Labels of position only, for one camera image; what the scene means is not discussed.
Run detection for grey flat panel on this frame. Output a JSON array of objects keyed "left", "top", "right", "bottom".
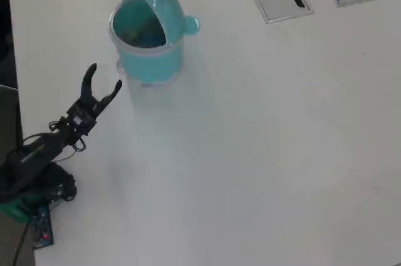
[{"left": 0, "top": 84, "right": 24, "bottom": 151}]

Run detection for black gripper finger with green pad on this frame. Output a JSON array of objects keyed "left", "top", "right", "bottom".
[
  {"left": 79, "top": 63, "right": 98, "bottom": 105},
  {"left": 96, "top": 79, "right": 123, "bottom": 111}
]

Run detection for teal whale-shaped bin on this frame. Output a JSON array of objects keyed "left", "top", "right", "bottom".
[{"left": 108, "top": 0, "right": 201, "bottom": 87}]

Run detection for blue circuit board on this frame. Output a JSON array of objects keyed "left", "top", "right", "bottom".
[{"left": 29, "top": 205, "right": 55, "bottom": 250}]

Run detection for black power cable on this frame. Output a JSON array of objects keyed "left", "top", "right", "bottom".
[{"left": 10, "top": 222, "right": 33, "bottom": 266}]

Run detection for green table clamp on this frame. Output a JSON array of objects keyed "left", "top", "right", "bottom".
[{"left": 0, "top": 195, "right": 41, "bottom": 225}]

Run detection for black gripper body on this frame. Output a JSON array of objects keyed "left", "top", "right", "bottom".
[{"left": 75, "top": 95, "right": 109, "bottom": 120}]

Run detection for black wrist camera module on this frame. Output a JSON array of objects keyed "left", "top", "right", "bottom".
[{"left": 65, "top": 106, "right": 96, "bottom": 137}]

